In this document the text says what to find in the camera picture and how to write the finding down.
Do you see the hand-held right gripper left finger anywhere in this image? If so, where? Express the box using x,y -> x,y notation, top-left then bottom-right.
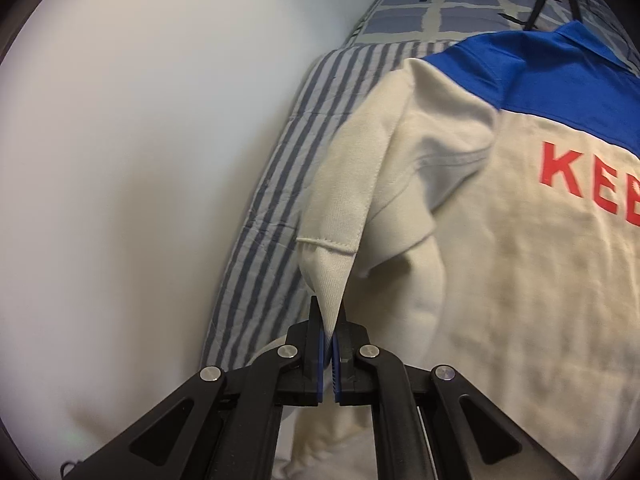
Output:
60,296 -> 333,480

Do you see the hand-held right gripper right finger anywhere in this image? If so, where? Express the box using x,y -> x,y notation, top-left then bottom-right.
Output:
332,305 -> 578,480

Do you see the beige and blue work jacket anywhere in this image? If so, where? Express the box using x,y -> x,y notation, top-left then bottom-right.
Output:
272,20 -> 640,480

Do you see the grey striped bed sheet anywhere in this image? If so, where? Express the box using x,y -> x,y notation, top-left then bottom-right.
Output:
200,40 -> 466,376

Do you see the blue checked bed sheet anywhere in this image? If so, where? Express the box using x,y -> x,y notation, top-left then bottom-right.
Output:
350,0 -> 640,76

